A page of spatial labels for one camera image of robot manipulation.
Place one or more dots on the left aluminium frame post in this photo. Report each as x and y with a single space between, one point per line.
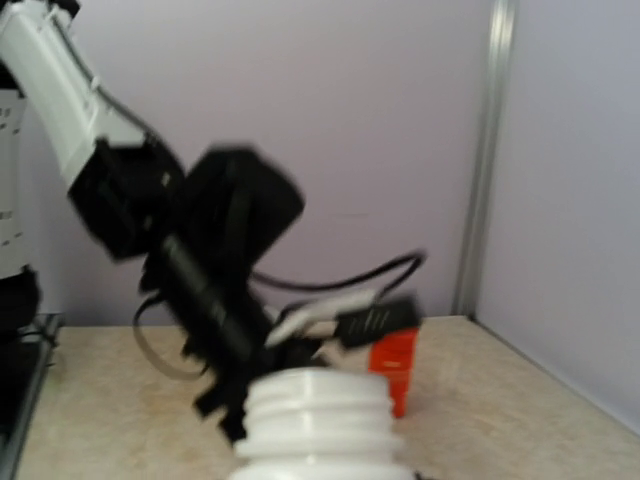
499 54

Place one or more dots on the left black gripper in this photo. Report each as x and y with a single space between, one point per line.
260 380

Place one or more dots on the front aluminium rail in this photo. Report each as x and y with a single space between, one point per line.
26 356

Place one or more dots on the small white pill bottle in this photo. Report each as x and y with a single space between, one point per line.
321 423

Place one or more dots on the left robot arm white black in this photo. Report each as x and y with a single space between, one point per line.
200 231

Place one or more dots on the orange pill bottle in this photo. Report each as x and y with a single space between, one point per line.
393 357

